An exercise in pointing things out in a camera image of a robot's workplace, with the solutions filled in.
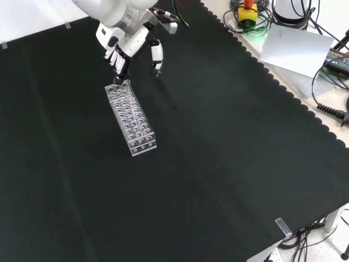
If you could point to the grey table leg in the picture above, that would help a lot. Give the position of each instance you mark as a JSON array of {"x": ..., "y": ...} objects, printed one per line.
[{"x": 331, "y": 221}]

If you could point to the clear plastic cloth clip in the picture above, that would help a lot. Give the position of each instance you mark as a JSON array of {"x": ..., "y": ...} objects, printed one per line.
[
  {"x": 3, "y": 45},
  {"x": 68, "y": 26},
  {"x": 283, "y": 227}
]

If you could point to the clear glass test tube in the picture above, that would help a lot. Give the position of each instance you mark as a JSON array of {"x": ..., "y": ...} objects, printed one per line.
[{"x": 130, "y": 95}]

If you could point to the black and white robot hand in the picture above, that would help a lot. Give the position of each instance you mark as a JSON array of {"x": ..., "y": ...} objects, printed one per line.
[{"x": 136, "y": 43}]

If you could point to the black and red tripod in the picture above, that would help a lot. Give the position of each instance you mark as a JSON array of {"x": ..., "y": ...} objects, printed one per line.
[{"x": 342, "y": 41}]

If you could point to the pale board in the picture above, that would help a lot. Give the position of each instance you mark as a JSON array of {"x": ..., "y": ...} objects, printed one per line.
[{"x": 294, "y": 49}]

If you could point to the black bench cloth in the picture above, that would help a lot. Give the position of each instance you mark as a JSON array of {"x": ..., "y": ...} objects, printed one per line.
[{"x": 191, "y": 163}]

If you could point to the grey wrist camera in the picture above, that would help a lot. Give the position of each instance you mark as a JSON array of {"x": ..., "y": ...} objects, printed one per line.
[{"x": 170, "y": 27}]

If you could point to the white round pedestal base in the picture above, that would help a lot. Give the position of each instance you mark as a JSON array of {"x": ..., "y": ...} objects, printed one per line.
[{"x": 289, "y": 11}]

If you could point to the yellow stop button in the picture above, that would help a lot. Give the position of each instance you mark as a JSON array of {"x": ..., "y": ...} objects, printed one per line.
[{"x": 246, "y": 13}]

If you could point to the black power supply box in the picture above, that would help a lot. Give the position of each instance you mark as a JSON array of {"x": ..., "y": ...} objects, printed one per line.
[{"x": 338, "y": 58}]

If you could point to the clear acrylic test tube rack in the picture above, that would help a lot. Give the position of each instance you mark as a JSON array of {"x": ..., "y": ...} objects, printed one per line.
[{"x": 136, "y": 131}]

